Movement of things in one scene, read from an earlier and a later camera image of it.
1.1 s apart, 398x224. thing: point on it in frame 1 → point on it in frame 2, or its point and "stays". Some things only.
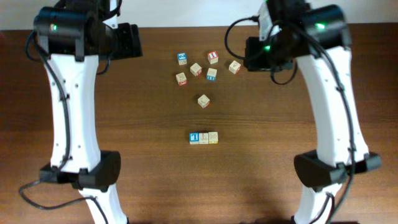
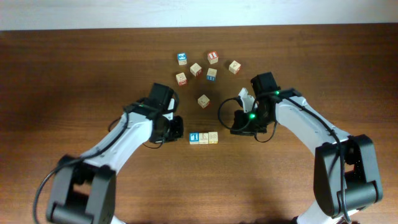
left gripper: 130,42 → 176,130
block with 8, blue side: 211,74 stays
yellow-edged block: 213,137 stays
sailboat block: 203,138 stays
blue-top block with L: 194,138 stays
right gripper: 255,54 → 241,126
